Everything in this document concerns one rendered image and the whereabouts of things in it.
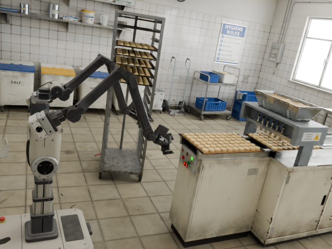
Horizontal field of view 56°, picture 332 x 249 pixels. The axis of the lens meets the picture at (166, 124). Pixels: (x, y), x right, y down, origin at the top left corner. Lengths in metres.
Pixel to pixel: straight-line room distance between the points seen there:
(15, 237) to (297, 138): 2.15
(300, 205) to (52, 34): 4.85
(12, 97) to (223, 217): 4.01
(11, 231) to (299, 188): 2.27
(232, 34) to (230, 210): 5.10
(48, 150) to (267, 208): 1.86
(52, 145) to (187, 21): 5.17
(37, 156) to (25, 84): 3.60
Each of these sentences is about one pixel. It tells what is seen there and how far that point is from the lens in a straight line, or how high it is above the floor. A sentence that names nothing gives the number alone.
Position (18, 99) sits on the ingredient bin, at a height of 0.24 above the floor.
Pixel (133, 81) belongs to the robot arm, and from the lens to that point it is 1.81.
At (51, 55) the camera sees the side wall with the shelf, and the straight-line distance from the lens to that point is 6.14.
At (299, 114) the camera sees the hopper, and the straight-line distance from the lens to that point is 2.69.
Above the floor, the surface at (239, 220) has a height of 0.23.
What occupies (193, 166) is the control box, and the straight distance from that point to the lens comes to 2.43.
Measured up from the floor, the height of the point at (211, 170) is 0.75.
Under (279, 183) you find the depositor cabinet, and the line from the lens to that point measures 2.76.
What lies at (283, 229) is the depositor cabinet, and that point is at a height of 0.20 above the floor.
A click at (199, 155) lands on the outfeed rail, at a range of 2.36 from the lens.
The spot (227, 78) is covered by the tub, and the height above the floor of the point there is 0.89.
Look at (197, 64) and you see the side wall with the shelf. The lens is 6.98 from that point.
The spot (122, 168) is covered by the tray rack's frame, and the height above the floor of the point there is 0.15.
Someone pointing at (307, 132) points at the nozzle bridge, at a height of 1.14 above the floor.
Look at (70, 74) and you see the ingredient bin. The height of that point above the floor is 0.72.
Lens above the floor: 1.76
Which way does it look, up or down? 18 degrees down
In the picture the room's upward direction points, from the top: 9 degrees clockwise
